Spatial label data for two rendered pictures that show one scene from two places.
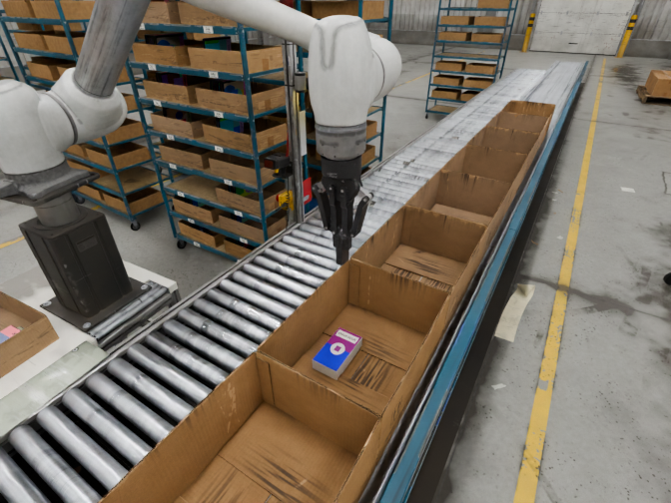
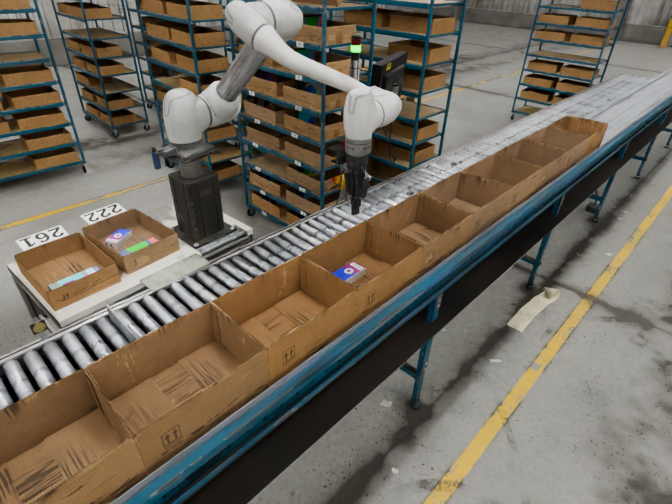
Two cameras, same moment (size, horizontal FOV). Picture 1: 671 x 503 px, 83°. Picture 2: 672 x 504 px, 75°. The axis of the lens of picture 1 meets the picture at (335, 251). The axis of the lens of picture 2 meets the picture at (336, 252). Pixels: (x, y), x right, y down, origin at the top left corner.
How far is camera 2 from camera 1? 0.88 m
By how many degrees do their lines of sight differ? 9
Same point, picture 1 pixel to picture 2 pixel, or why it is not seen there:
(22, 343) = (162, 246)
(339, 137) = (355, 145)
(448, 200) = (465, 196)
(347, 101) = (359, 129)
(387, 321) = (386, 264)
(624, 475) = (578, 437)
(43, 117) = (197, 111)
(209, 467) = (267, 310)
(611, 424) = (584, 404)
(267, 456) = (297, 311)
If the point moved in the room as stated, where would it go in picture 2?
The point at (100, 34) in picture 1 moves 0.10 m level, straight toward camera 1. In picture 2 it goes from (239, 68) to (241, 74)
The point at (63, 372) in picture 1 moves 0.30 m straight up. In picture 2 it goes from (184, 267) to (172, 211)
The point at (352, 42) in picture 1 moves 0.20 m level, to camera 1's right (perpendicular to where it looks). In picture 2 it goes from (363, 103) to (427, 109)
